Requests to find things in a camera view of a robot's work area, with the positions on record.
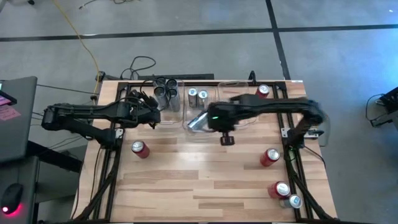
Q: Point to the dark grey desk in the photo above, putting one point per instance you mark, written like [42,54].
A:
[29,186]

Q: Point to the silver corner bracket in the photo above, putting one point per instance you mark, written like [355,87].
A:
[119,133]
[286,133]

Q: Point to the clear plastic bin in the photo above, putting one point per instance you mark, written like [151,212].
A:
[233,88]
[194,130]
[171,119]

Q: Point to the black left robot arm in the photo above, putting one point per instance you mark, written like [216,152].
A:
[90,109]

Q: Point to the black computer mouse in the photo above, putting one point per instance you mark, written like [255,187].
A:
[12,196]

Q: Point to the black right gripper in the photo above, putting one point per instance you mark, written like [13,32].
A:
[222,119]

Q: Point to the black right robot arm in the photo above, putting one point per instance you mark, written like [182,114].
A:
[280,104]

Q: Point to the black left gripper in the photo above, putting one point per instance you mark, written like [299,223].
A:
[146,115]

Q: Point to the phone with pink screen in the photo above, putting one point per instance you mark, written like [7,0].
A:
[6,100]

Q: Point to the white tape strip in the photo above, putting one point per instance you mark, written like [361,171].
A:
[297,81]

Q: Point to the black table clamp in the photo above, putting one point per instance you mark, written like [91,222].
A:
[101,76]
[252,77]

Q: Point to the red cola can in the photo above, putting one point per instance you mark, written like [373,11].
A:
[280,189]
[140,149]
[263,89]
[270,156]

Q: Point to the black chair caster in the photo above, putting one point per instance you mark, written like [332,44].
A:
[31,2]

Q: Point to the black metal table frame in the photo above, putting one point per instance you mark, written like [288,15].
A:
[122,84]

